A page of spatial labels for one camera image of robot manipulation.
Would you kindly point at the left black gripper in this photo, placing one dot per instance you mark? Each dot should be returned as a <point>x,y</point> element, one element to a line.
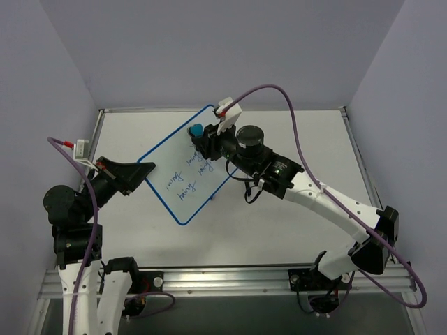
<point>114,175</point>

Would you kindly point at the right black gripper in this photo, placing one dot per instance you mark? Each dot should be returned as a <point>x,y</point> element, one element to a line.
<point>208,140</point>

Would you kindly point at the blue whiteboard eraser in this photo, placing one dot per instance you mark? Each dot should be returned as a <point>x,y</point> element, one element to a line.
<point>196,130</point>

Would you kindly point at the blue framed whiteboard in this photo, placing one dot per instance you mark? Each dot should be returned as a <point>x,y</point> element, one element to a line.
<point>183,180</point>

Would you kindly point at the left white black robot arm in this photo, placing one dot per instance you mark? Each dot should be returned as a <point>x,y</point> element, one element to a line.
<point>93,293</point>

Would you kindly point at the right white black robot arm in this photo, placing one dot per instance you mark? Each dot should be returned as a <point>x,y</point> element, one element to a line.
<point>373,230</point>

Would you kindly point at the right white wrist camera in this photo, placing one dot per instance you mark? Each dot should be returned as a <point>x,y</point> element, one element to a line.
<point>227,117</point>

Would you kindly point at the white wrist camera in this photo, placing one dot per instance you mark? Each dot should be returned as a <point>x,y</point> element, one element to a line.
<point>227,117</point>
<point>81,150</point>

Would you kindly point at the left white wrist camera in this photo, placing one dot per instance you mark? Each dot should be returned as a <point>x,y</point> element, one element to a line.
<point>81,150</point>

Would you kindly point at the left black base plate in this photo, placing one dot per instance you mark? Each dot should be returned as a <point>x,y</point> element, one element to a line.
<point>148,281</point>

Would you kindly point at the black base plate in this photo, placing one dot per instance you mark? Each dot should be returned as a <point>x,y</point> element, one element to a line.
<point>148,281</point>
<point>306,279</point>

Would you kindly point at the aluminium front rail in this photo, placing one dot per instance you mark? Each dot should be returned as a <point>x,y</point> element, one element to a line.
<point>242,281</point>

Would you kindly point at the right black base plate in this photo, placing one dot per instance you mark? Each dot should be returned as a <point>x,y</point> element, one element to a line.
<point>306,279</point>

